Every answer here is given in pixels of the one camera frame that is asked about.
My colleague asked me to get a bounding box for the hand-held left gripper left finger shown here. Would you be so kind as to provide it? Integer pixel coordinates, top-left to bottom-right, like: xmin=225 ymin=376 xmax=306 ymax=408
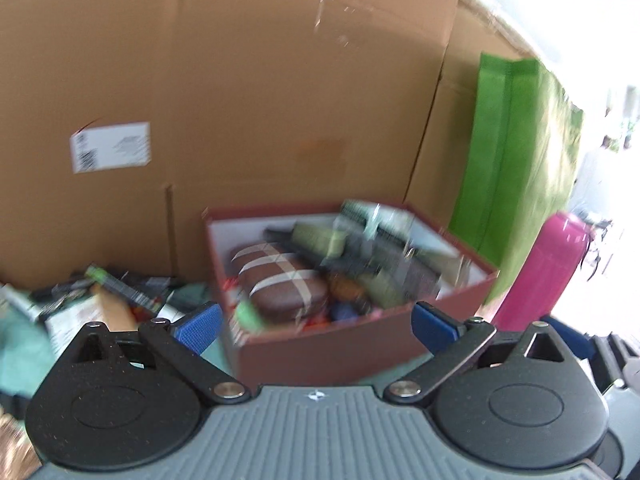
xmin=64 ymin=301 xmax=251 ymax=406

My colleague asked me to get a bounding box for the olive box with barcode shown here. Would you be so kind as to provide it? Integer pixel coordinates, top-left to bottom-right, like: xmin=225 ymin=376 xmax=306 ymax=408
xmin=292 ymin=224 xmax=348 ymax=256

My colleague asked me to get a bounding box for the white printed sachet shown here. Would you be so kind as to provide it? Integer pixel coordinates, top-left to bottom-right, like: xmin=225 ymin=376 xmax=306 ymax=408
xmin=45 ymin=305 xmax=93 ymax=356

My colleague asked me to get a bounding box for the tan small box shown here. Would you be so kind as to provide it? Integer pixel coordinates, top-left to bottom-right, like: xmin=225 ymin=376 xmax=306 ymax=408
xmin=92 ymin=287 xmax=138 ymax=333

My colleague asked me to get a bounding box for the green and white package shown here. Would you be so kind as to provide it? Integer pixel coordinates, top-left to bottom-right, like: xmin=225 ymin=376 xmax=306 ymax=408
xmin=340 ymin=200 xmax=416 ymax=241

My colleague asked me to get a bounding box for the reddish brown storage box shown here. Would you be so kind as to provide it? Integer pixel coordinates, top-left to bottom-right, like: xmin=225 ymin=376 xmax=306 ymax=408
xmin=202 ymin=202 xmax=501 ymax=386

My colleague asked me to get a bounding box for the magenta bottle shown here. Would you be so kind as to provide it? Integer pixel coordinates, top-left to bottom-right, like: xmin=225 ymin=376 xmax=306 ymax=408
xmin=494 ymin=211 xmax=593 ymax=332

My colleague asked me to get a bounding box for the small orange item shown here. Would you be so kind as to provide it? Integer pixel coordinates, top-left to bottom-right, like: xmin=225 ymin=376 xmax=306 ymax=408
xmin=327 ymin=272 xmax=363 ymax=303

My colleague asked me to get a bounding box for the black marker with green label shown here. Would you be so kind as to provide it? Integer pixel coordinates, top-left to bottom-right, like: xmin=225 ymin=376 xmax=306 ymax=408
xmin=85 ymin=265 xmax=166 ymax=313

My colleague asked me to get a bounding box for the green fabric bag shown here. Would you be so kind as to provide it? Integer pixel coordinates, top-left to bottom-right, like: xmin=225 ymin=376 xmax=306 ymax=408
xmin=447 ymin=52 xmax=586 ymax=306

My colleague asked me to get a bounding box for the teal cloth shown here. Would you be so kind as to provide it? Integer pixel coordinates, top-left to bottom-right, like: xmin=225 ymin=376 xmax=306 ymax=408
xmin=0 ymin=282 xmax=236 ymax=396

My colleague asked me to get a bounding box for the brown cardboard box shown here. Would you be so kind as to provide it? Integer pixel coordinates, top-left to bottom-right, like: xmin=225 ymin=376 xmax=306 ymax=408
xmin=405 ymin=0 xmax=541 ymax=256

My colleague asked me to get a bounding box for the white shipping label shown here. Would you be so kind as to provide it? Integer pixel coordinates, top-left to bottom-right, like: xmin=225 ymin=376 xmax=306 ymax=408
xmin=71 ymin=122 xmax=152 ymax=175

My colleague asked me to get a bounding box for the brown striped glasses case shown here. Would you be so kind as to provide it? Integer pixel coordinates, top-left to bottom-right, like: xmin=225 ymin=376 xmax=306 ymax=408
xmin=230 ymin=242 xmax=329 ymax=323

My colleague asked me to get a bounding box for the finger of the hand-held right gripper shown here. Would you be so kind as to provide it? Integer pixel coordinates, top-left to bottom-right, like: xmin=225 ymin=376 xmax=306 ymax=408
xmin=542 ymin=314 xmax=626 ymax=392

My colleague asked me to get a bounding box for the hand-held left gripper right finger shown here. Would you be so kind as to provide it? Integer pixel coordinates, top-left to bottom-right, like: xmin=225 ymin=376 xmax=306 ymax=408
xmin=384 ymin=301 xmax=576 ymax=406

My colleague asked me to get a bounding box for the large cardboard box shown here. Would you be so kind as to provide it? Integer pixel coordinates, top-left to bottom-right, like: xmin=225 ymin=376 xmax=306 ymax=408
xmin=0 ymin=0 xmax=466 ymax=286

